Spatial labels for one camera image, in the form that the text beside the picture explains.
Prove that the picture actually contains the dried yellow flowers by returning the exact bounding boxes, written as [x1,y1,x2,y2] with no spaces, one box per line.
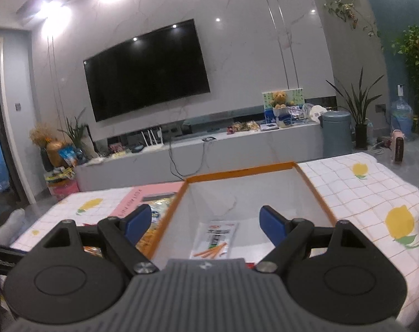
[29,123,54,148]

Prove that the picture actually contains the grey trash bin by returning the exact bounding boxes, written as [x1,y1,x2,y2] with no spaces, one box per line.
[318,111,353,162]

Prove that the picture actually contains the tall-leaf potted plant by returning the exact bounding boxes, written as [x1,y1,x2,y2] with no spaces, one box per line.
[326,67,385,150]

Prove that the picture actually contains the blue snack bags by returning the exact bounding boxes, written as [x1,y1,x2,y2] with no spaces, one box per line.
[59,147,87,167]

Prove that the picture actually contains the brown teddy bear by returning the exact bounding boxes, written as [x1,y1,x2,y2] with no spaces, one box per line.
[269,91,295,109]

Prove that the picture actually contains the clear bag of yellow snacks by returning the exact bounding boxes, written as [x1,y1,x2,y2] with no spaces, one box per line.
[135,197,177,255]

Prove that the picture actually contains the pink printed mat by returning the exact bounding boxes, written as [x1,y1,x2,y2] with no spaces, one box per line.
[110,181,184,222]

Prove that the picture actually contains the blue-white containers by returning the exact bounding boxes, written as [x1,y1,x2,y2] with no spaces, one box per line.
[261,107,294,131]

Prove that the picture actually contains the pile of snacks on console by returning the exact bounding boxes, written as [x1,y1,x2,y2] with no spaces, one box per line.
[227,121,260,134]

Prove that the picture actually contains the black wall television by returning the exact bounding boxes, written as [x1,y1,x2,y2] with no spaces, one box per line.
[83,19,210,122]

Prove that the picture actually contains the hanging vine plant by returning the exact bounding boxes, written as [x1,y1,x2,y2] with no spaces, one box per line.
[323,0,383,47]

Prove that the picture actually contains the bushy green plant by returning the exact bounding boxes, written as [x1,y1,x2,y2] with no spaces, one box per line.
[391,24,419,135]

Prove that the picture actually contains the white checkered lemon blanket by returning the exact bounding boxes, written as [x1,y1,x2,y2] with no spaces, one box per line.
[9,152,419,319]

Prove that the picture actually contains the blue water jug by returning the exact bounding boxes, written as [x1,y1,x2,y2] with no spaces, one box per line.
[390,84,414,141]

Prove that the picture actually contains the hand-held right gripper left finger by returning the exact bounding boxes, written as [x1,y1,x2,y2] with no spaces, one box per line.
[29,204,160,277]

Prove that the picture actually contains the white snack packet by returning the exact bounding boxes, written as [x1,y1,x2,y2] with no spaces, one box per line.
[189,221,238,260]

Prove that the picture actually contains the pink heater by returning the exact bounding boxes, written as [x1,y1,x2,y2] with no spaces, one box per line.
[391,129,407,165]

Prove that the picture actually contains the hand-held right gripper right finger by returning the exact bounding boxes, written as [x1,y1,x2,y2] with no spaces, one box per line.
[253,206,379,277]

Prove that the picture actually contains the black cable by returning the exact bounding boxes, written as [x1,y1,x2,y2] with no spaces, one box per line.
[168,138,217,178]

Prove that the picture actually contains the green potted plant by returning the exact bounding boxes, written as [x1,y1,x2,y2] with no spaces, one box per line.
[59,109,89,160]

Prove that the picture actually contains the yellow-black packet stack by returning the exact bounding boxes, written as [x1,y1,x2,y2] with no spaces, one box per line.
[45,166,75,182]

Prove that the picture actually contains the orange cardboard box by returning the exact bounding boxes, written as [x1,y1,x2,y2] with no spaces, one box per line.
[145,161,338,271]

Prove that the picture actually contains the green photo board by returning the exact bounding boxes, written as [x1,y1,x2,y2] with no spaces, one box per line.
[262,89,304,118]

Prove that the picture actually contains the golden vase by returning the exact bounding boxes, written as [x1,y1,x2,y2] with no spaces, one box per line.
[46,141,66,167]

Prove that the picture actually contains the person's left leg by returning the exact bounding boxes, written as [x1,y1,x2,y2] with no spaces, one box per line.
[0,208,26,247]

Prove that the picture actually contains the white television console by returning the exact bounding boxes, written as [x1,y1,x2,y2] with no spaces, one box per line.
[74,123,325,192]

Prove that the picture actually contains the white router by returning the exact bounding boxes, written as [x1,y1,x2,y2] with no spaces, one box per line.
[140,128,164,153]

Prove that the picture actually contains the pink box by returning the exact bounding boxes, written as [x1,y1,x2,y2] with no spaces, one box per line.
[48,179,80,201]

